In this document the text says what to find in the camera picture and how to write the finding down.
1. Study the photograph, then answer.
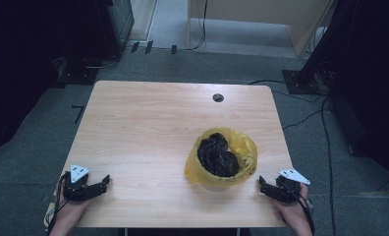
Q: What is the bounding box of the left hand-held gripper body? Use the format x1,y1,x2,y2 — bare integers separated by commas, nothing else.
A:
62,164,102,203

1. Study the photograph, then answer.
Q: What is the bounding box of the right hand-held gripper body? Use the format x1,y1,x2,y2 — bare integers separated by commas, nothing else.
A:
266,167,311,205

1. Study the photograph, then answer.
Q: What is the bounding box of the yellow plastic bin liner bag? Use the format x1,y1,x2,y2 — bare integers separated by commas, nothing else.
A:
184,127,259,190

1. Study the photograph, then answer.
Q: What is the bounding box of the small beige bin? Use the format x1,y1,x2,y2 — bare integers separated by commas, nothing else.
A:
196,180,238,193

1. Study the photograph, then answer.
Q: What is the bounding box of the black plastic bag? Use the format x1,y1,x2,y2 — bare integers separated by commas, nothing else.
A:
196,132,241,178

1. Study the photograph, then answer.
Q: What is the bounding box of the person's left hand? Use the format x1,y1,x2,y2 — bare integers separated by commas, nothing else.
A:
54,183,96,230

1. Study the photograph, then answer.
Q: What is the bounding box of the person's right hand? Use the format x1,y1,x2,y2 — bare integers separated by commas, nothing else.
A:
270,183,314,232

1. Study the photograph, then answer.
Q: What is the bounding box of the black flat stand base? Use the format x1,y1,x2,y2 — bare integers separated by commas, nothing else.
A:
53,57,100,89

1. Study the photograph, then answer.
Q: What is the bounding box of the black cabinet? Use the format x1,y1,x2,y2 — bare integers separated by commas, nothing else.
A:
64,0,136,60

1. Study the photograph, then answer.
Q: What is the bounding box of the light wooden furniture panel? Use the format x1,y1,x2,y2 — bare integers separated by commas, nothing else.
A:
186,0,339,58

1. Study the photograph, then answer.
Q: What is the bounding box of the right hand-held gripper cable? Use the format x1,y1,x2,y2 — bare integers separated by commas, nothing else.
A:
282,183,316,236

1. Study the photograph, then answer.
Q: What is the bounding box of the hand-held gripper cable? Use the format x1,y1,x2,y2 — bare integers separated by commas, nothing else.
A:
282,183,316,236
46,170,72,236

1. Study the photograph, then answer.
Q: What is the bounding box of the left hand-held gripper cable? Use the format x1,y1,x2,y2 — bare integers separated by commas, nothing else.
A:
46,170,72,236

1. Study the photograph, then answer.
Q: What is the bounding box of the long black floor cable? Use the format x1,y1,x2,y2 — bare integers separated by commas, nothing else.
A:
319,96,337,236

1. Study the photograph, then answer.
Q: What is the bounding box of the black stand with base plate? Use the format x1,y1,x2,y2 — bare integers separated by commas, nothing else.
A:
281,0,363,96

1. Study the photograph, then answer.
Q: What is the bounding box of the black hanging cable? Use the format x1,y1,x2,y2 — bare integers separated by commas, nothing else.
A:
177,0,209,52

